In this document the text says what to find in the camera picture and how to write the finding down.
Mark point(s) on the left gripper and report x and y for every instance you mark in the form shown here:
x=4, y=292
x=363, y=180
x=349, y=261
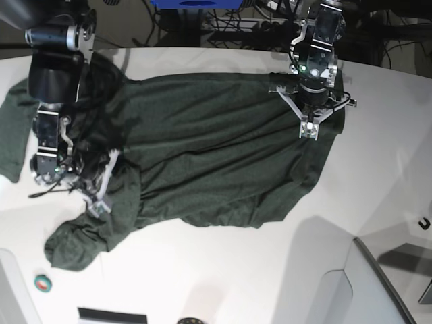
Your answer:
x=308, y=104

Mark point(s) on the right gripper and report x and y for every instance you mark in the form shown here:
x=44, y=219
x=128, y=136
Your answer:
x=87, y=172

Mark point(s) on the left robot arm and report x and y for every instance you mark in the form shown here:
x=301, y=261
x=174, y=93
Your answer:
x=311, y=54

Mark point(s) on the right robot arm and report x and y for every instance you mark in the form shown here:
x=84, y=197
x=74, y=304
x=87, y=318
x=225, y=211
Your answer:
x=72, y=85

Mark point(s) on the green red tape roll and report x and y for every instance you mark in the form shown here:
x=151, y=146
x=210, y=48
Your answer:
x=43, y=283

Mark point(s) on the grey power strip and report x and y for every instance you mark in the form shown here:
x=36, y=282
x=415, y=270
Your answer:
x=230, y=24

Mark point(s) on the black U-shaped hook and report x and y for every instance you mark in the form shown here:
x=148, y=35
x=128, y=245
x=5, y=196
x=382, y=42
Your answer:
x=424, y=223

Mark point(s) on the small black round object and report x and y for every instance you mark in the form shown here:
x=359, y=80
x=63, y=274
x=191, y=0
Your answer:
x=190, y=320

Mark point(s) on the blue plastic bin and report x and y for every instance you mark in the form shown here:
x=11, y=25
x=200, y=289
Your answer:
x=197, y=4

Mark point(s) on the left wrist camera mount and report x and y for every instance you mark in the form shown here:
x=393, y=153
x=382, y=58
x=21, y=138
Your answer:
x=309, y=130

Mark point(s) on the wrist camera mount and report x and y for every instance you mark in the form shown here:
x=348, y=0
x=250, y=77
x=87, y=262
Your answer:
x=100, y=207
x=309, y=130

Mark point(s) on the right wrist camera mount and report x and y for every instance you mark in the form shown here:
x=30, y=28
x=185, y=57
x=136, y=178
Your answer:
x=100, y=207

